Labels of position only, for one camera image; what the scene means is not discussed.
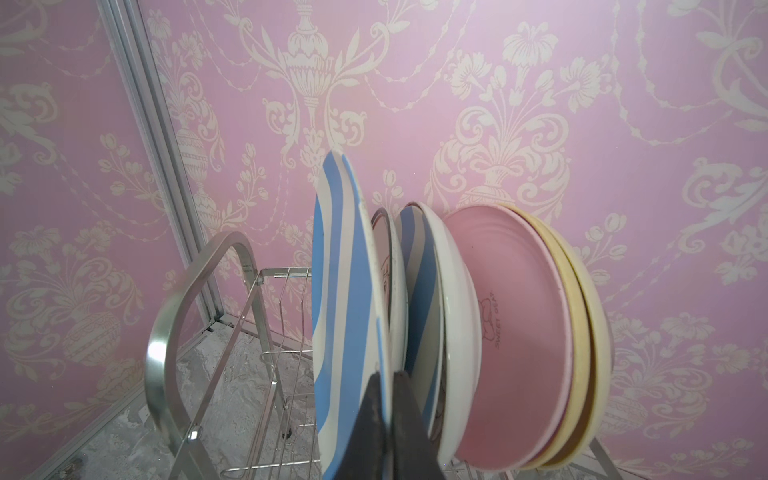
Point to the orange sunburst plate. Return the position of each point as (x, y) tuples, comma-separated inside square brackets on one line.
[(393, 275)]

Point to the yellow bear plate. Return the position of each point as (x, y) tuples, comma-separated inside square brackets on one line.
[(562, 446)]

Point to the blue striped plate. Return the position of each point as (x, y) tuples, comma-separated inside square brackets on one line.
[(425, 337), (349, 338)]

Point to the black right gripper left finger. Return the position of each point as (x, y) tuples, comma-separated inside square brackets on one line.
[(365, 453)]

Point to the left aluminium corner post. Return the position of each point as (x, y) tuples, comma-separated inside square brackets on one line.
[(125, 24)]

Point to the pink bear plate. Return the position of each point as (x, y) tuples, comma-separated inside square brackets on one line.
[(526, 367)]

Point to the cream beige plate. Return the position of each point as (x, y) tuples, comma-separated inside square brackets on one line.
[(602, 349)]

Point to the brown rim petal pattern plate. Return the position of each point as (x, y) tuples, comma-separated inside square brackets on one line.
[(463, 335)]

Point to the stainless steel dish rack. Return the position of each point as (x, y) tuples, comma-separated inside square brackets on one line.
[(235, 402)]

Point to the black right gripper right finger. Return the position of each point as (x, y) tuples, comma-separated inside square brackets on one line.
[(415, 457)]

